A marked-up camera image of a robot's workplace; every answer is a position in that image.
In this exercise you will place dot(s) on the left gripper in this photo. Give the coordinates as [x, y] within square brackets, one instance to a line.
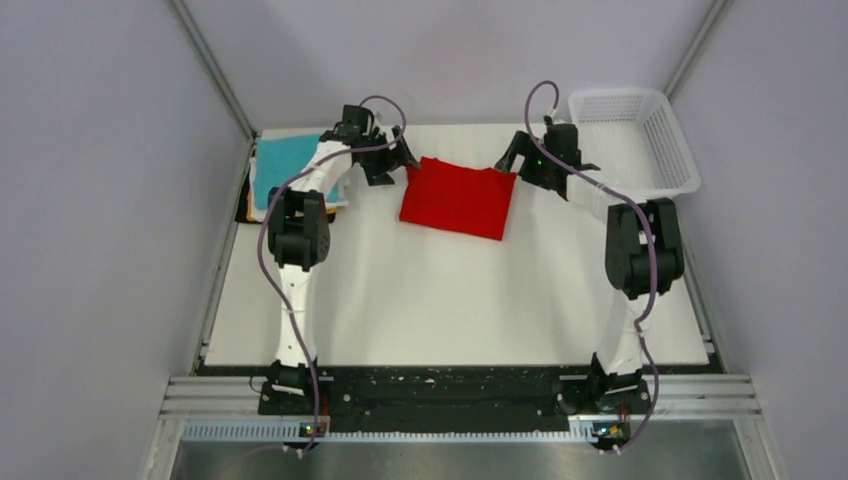
[393, 159]

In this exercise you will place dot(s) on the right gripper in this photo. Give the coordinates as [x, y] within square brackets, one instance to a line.
[522, 147]

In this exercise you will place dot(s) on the red t shirt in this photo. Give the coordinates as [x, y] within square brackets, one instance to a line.
[458, 199]

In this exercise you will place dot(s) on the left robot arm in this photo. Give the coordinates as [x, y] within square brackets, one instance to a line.
[297, 230]

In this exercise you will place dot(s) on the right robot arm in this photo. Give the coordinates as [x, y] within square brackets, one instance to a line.
[643, 252]

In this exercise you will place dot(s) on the white plastic basket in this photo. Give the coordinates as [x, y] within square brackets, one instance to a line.
[634, 136]

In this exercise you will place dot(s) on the folded blue t shirt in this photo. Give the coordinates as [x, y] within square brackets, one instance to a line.
[280, 159]

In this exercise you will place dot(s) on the folded white t shirt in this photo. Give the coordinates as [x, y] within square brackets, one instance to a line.
[337, 194]

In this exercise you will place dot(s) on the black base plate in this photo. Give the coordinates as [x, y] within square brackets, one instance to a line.
[459, 399]

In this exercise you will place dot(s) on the white cable duct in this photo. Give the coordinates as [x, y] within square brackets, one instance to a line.
[298, 432]

